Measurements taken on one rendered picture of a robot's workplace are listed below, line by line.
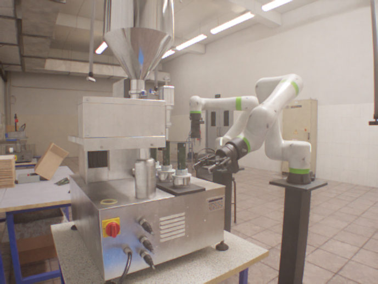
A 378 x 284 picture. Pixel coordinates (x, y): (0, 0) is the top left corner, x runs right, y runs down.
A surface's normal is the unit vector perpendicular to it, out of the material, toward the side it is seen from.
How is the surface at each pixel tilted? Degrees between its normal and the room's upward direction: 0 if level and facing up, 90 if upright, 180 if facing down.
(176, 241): 90
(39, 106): 90
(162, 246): 90
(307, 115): 90
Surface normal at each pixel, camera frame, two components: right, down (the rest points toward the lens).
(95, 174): 0.58, 0.05
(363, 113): -0.81, 0.04
